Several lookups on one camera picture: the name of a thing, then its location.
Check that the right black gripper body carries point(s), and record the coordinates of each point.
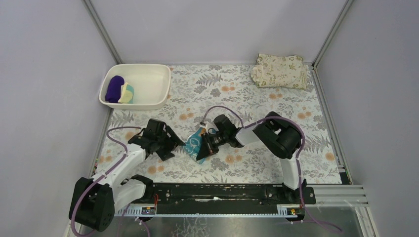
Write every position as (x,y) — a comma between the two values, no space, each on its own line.
(207,144)

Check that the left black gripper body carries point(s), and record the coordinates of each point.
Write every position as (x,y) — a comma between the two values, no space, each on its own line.
(164,141)

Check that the white bear patterned towel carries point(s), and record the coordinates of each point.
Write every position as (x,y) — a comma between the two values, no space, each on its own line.
(193,145)

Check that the yellow teal patterned towel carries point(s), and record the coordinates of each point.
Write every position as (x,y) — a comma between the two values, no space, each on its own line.
(127,94)

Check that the purple towel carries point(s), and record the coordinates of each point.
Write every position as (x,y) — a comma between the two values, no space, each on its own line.
(113,93)

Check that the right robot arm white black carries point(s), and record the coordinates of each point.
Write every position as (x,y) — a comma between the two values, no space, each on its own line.
(282,137)

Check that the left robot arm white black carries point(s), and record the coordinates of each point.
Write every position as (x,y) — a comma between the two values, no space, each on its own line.
(96,199)

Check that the floral patterned table mat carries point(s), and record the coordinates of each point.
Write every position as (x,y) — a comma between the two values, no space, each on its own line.
(202,92)

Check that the white rectangular basin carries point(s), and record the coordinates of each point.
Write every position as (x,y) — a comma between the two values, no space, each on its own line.
(150,82)

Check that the cream patterned folded towel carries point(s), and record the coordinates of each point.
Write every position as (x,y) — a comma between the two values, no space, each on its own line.
(280,71)

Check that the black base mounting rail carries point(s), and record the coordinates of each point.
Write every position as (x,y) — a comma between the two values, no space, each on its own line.
(224,199)

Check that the white cable duct strip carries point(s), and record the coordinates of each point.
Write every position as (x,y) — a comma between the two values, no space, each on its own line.
(136,211)

